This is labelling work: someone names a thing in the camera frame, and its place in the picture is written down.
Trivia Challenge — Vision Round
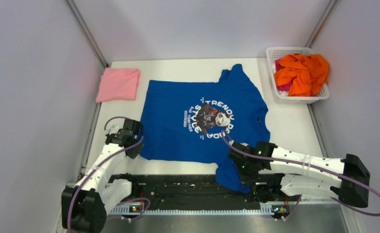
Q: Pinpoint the blue printed t shirt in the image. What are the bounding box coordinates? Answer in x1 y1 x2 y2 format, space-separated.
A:
140 64 270 193

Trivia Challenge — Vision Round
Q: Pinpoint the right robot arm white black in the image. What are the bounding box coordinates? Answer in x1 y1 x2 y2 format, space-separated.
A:
228 142 370 208

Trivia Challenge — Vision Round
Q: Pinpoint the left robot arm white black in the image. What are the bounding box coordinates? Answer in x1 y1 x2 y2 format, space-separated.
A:
61 117 144 233

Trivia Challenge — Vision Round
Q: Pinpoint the folded pink t shirt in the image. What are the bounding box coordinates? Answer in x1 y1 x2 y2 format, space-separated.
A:
96 67 141 103

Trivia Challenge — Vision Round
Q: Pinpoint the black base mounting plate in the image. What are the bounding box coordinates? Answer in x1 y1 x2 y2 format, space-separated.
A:
109 173 301 211

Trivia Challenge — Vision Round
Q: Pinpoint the magenta garment in basket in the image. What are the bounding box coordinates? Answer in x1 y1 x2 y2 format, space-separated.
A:
275 59 292 92

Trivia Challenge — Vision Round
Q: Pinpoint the orange t shirt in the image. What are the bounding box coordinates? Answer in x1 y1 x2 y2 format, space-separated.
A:
274 54 330 97

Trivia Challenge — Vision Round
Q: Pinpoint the white plastic laundry basket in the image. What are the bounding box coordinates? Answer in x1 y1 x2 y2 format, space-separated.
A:
266 46 330 104

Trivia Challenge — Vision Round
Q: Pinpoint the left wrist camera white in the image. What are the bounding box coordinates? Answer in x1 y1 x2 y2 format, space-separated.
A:
107 125 120 134

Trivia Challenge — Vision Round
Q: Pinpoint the aluminium frame rail front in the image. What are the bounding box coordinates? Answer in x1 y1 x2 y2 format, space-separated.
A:
61 182 354 216

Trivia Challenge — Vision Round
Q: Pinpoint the left corner frame post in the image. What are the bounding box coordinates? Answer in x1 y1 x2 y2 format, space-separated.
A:
64 0 109 68

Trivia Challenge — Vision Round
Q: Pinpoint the corner frame post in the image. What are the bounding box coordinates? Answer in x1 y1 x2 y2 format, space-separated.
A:
305 0 339 48
64 0 109 68

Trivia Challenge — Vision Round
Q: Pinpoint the right corner frame post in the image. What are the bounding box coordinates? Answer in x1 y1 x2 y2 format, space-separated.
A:
305 0 339 48

